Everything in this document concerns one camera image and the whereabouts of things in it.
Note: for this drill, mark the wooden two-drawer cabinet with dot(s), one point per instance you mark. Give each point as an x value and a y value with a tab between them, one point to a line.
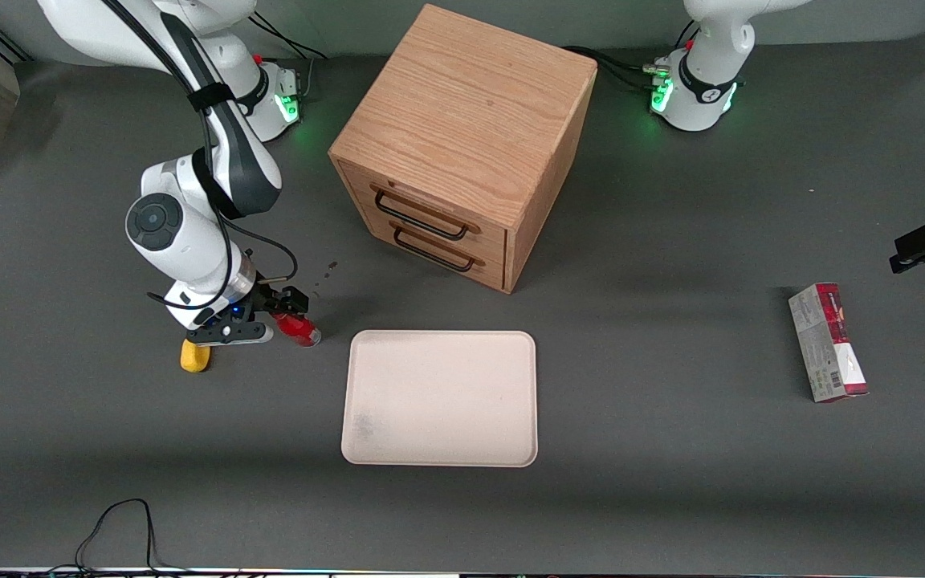
470	104

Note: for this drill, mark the cream rectangular tray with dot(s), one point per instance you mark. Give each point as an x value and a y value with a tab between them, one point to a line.
438	397

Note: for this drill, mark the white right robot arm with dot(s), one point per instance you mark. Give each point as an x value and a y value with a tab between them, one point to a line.
189	241

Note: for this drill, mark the yellow lemon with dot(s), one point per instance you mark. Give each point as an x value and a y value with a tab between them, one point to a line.
193	359

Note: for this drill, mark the red and grey carton box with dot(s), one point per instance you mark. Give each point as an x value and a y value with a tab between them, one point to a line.
828	345

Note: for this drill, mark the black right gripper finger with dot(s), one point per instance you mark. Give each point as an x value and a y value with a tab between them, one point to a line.
295	299
271	305

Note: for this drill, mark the red coke bottle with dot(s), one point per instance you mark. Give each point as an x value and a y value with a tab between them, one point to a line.
302	329

